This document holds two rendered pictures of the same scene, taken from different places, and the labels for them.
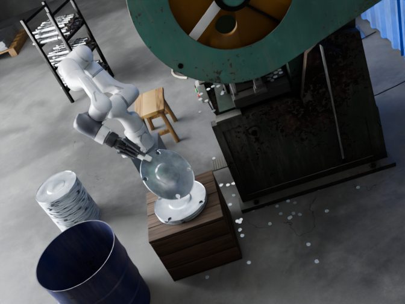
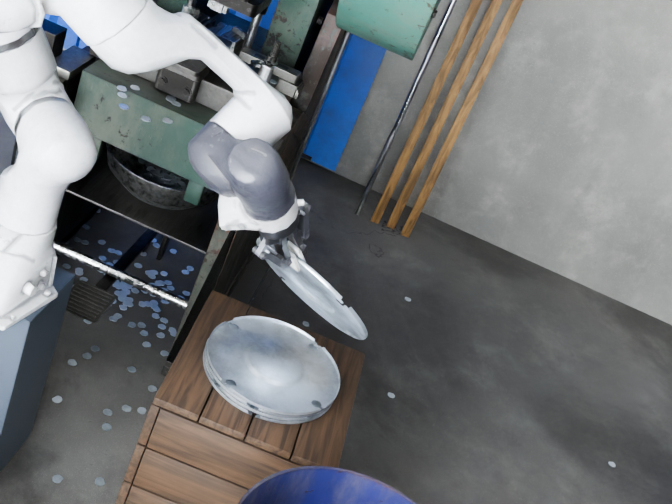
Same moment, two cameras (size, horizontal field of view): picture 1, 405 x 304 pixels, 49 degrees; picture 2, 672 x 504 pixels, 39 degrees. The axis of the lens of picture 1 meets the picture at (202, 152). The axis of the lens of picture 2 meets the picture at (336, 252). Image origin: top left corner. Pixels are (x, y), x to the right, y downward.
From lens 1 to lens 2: 2.72 m
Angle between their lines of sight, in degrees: 80
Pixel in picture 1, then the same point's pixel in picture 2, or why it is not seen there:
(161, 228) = (315, 436)
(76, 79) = (185, 27)
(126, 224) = not seen: outside the picture
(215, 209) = (336, 349)
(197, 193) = (283, 337)
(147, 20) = not seen: outside the picture
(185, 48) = not seen: outside the picture
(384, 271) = (452, 363)
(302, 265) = (386, 411)
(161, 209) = (272, 398)
